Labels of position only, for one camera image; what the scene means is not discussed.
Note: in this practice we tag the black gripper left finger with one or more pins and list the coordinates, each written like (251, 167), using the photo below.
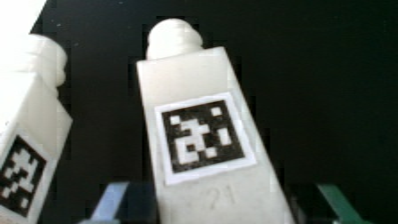
(126, 206)

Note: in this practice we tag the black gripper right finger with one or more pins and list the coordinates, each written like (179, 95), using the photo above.
(320, 205)

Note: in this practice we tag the white table leg with tag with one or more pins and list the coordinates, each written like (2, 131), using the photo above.
(215, 181)

